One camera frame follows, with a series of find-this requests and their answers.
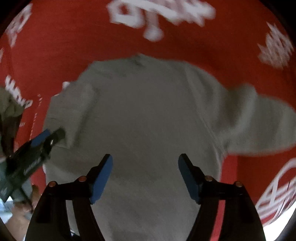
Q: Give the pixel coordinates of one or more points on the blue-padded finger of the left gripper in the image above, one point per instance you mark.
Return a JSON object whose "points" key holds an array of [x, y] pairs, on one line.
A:
{"points": [[40, 138]]}

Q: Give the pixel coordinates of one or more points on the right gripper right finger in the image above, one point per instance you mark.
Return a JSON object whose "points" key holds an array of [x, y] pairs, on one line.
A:
{"points": [[240, 220]]}

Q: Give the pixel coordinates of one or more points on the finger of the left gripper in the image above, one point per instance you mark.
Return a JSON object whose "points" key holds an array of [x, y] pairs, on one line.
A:
{"points": [[56, 136]]}

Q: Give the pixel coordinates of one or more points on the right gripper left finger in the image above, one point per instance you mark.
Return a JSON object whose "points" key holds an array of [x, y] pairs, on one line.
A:
{"points": [[50, 220]]}

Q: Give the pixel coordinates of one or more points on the grey knit sweater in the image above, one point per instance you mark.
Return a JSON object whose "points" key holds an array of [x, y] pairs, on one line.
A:
{"points": [[145, 112]]}

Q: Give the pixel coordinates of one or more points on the olive and brown clothes pile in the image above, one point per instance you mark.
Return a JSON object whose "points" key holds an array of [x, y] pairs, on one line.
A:
{"points": [[11, 115]]}

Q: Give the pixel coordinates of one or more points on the person's left hand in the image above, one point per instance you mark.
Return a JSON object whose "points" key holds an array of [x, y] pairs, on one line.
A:
{"points": [[18, 224]]}

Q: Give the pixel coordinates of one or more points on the red wedding bedspread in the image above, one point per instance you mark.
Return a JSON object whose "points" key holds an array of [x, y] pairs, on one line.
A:
{"points": [[49, 44]]}

